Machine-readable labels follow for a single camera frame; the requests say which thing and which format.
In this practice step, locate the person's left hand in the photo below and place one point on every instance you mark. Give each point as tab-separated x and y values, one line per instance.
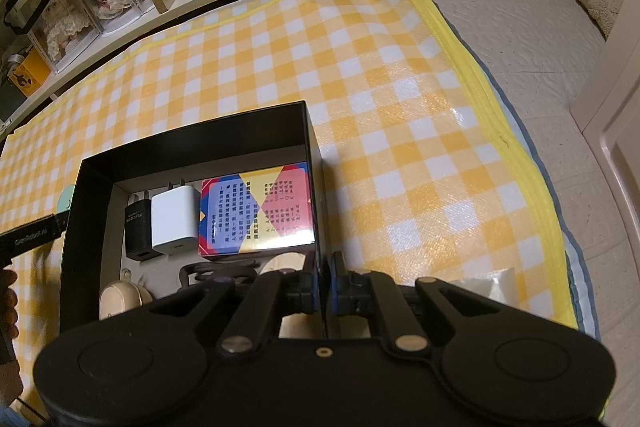
7	302

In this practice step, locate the white wall charger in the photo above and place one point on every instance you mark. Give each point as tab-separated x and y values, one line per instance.
175	222

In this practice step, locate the mint round tape measure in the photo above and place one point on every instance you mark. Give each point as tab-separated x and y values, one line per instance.
65	202

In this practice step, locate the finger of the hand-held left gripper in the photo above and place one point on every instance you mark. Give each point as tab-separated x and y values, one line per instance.
35	232

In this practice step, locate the colourful printed card box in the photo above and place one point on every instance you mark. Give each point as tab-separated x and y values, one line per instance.
257	212

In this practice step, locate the black wall charger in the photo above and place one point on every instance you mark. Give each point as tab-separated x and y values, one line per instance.
137	229

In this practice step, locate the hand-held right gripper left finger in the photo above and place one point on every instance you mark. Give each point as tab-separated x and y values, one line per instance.
312	299

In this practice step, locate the yellow black small box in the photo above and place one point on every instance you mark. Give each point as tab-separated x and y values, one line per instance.
25	74

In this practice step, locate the black cardboard box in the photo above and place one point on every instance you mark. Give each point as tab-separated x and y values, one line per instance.
200	132

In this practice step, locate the white cabinet door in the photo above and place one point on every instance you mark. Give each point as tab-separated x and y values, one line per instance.
615	132

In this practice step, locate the yellow white checked mat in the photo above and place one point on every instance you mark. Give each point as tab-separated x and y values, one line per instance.
350	72

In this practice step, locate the light blue under mat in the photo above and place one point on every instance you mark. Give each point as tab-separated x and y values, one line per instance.
560	217

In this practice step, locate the clear doll display case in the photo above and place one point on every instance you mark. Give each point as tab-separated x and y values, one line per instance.
75	7

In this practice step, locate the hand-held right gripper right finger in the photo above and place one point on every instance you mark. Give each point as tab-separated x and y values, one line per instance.
332	302

